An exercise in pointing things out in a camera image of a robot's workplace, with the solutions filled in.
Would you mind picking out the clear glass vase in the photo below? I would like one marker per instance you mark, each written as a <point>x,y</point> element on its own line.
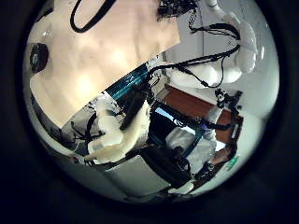
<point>39,57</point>

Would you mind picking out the teal aluminium frame rail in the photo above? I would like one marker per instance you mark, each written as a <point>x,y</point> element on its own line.
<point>129,82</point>

